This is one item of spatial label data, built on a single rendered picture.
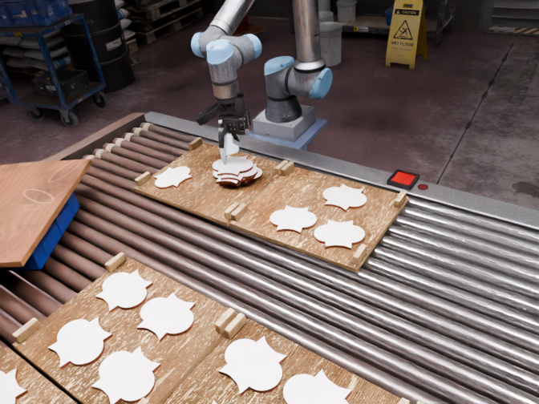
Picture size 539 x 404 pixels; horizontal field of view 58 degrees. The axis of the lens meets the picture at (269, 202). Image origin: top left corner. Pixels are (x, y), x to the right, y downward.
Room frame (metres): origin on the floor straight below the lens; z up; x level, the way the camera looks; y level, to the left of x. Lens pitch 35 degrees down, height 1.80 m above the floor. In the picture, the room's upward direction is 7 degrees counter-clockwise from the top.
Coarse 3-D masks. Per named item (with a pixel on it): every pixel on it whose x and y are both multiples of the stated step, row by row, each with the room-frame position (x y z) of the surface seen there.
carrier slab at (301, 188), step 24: (264, 192) 1.26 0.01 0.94; (288, 192) 1.24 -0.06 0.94; (312, 192) 1.23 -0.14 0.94; (384, 192) 1.18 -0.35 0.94; (264, 216) 1.13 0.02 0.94; (336, 216) 1.09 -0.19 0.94; (360, 216) 1.08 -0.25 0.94; (384, 216) 1.06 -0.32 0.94; (288, 240) 1.01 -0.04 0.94; (312, 240) 1.00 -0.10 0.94; (336, 264) 0.91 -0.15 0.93; (360, 264) 0.89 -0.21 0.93
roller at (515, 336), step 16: (96, 176) 1.54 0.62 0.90; (112, 176) 1.51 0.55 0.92; (176, 208) 1.28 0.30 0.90; (256, 240) 1.07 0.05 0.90; (304, 256) 0.97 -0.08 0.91; (336, 272) 0.90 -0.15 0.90; (352, 272) 0.88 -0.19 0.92; (368, 272) 0.87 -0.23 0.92; (384, 288) 0.82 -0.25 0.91; (400, 288) 0.80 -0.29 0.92; (416, 304) 0.76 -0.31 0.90; (432, 304) 0.75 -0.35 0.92; (448, 304) 0.74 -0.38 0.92; (464, 320) 0.69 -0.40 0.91; (480, 320) 0.68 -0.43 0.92; (496, 320) 0.68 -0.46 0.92; (496, 336) 0.65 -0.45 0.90; (512, 336) 0.63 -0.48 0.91; (528, 336) 0.63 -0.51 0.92
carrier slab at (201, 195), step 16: (208, 144) 1.63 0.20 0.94; (176, 160) 1.53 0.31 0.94; (192, 160) 1.52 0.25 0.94; (208, 160) 1.51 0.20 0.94; (256, 160) 1.46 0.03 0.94; (192, 176) 1.41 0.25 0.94; (208, 176) 1.40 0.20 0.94; (272, 176) 1.35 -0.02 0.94; (144, 192) 1.35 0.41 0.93; (160, 192) 1.33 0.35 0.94; (176, 192) 1.32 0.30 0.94; (192, 192) 1.31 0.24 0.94; (208, 192) 1.30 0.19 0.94; (224, 192) 1.29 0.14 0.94; (240, 192) 1.28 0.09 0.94; (256, 192) 1.26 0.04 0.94; (192, 208) 1.22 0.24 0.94; (208, 208) 1.21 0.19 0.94; (224, 208) 1.20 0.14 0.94; (224, 224) 1.14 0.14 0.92
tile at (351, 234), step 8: (328, 224) 1.05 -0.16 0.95; (336, 224) 1.04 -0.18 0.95; (344, 224) 1.04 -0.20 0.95; (352, 224) 1.03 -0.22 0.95; (320, 232) 1.02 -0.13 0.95; (328, 232) 1.01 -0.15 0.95; (336, 232) 1.01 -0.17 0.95; (344, 232) 1.00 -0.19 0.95; (352, 232) 1.00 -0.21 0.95; (360, 232) 1.00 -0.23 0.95; (320, 240) 0.99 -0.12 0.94; (328, 240) 0.98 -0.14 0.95; (336, 240) 0.98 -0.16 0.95; (344, 240) 0.97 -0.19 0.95; (352, 240) 0.97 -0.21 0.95; (360, 240) 0.97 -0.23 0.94
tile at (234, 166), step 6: (228, 156) 1.41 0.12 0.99; (246, 156) 1.40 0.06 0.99; (216, 162) 1.39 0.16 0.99; (222, 162) 1.38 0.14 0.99; (228, 162) 1.38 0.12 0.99; (234, 162) 1.37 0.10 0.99; (240, 162) 1.37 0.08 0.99; (246, 162) 1.36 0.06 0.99; (252, 162) 1.36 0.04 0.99; (216, 168) 1.35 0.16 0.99; (222, 168) 1.34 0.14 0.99; (228, 168) 1.34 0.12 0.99; (234, 168) 1.33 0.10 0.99; (240, 168) 1.33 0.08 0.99; (246, 168) 1.32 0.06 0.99; (252, 168) 1.33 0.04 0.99; (222, 174) 1.32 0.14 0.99; (228, 174) 1.31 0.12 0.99; (234, 174) 1.30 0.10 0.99
